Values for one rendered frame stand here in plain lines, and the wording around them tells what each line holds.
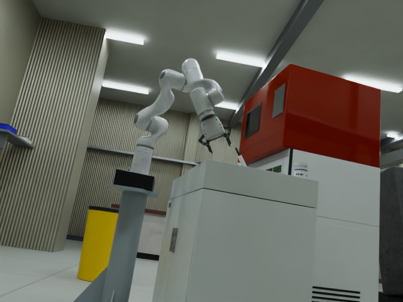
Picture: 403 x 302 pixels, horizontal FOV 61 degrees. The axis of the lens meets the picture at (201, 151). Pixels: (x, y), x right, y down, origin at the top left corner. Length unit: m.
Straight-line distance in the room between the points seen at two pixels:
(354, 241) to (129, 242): 1.42
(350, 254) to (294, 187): 0.77
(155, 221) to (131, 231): 4.90
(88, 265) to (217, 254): 2.31
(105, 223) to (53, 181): 2.73
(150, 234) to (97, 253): 3.41
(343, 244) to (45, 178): 5.05
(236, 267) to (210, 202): 0.33
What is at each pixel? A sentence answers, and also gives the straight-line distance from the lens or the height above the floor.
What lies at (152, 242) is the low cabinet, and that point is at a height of 0.32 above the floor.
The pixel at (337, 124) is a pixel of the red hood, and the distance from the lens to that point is 2.52.
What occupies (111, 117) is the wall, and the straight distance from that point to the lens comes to 10.47.
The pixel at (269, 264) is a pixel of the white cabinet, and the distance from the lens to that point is 1.77.
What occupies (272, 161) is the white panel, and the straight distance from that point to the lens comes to 2.46.
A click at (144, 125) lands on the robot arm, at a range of 2.27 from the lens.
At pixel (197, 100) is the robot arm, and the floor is 1.22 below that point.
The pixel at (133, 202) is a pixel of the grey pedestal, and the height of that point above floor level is 0.73.
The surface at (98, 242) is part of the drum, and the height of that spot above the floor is 0.38.
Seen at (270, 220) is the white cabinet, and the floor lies 0.72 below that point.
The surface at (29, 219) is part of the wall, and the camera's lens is 6.36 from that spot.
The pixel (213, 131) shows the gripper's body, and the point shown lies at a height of 1.08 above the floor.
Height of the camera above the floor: 0.60
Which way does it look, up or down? 14 degrees up
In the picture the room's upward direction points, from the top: 8 degrees clockwise
